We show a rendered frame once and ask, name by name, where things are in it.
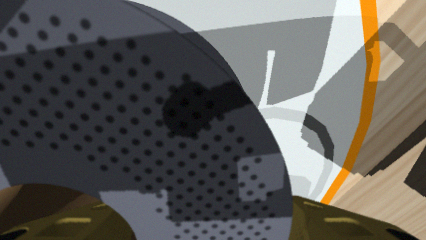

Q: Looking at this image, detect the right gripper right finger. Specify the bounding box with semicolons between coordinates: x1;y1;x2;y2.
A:
288;195;410;240

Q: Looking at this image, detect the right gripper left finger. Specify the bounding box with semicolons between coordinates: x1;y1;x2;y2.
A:
3;201;133;240

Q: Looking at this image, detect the orange painted ring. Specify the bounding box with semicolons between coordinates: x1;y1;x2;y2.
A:
321;0;381;205

